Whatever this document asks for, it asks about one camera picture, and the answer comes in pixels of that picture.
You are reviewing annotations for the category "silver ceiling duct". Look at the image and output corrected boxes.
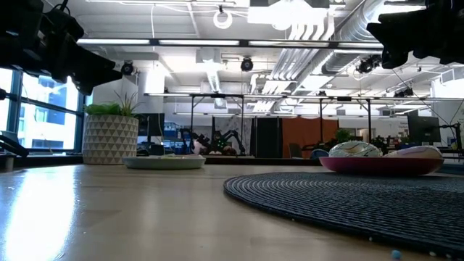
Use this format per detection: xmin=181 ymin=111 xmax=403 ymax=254
xmin=320 ymin=0 xmax=427 ymax=75

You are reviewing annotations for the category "white ring ceiling fixture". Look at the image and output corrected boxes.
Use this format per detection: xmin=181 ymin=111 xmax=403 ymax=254
xmin=212 ymin=8 xmax=233 ymax=30

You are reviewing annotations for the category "magenta pink plate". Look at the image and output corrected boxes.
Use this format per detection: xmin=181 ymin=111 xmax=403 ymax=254
xmin=318 ymin=156 xmax=445 ymax=177

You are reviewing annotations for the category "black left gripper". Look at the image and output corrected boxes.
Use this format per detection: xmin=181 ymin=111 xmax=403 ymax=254
xmin=43 ymin=7 xmax=123 ymax=96

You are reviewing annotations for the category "large pink frosted donut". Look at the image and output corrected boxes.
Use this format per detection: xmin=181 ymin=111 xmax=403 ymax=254
xmin=383 ymin=145 xmax=444 ymax=160

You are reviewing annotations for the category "black curtain panel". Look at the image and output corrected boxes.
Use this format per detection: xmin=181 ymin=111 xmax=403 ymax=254
xmin=254 ymin=116 xmax=283 ymax=159

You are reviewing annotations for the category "black round woven placemat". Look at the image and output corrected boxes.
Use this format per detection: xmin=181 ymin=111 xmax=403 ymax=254
xmin=223 ymin=170 xmax=464 ymax=259

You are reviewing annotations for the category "sage green plate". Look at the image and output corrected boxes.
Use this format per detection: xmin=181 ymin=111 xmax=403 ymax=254
xmin=122 ymin=154 xmax=207 ymax=170

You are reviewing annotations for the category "white triangle-pattern plant pot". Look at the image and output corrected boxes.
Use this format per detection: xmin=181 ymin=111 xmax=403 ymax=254
xmin=82 ymin=115 xmax=140 ymax=166

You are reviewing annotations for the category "green succulent plant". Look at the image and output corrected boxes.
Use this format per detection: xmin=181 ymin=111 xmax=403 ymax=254
xmin=83 ymin=89 xmax=143 ymax=117

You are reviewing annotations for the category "green background plant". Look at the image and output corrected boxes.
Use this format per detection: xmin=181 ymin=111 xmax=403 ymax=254
xmin=334 ymin=128 xmax=352 ymax=144

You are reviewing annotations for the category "black computer monitor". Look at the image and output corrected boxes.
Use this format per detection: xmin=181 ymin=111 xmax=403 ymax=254
xmin=137 ymin=112 xmax=166 ymax=146
xmin=407 ymin=115 xmax=442 ymax=146

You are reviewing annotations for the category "black background workstation frame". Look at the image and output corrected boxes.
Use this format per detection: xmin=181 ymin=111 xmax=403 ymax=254
xmin=318 ymin=95 xmax=373 ymax=153
xmin=189 ymin=93 xmax=245 ymax=157

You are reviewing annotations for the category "large green frosted donut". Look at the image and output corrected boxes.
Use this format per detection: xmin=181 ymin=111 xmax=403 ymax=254
xmin=328 ymin=141 xmax=383 ymax=159

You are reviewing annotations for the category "orange partition panel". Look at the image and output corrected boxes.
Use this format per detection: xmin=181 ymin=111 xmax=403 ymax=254
xmin=281 ymin=117 xmax=340 ymax=159

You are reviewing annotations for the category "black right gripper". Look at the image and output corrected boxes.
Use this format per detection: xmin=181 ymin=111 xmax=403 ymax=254
xmin=366 ymin=0 xmax=464 ymax=70

